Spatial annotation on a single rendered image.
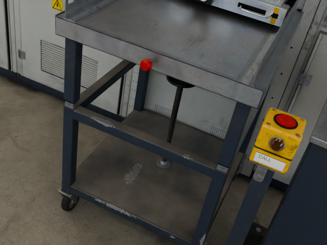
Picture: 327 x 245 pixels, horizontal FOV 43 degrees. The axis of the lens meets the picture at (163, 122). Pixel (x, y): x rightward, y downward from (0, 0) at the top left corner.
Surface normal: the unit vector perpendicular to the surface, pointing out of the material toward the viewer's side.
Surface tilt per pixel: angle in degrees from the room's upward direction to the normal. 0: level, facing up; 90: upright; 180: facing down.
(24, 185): 0
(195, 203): 0
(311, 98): 90
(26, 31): 90
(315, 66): 90
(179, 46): 0
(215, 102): 90
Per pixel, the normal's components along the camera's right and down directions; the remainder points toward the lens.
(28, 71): -0.40, 0.49
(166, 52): 0.16, -0.79
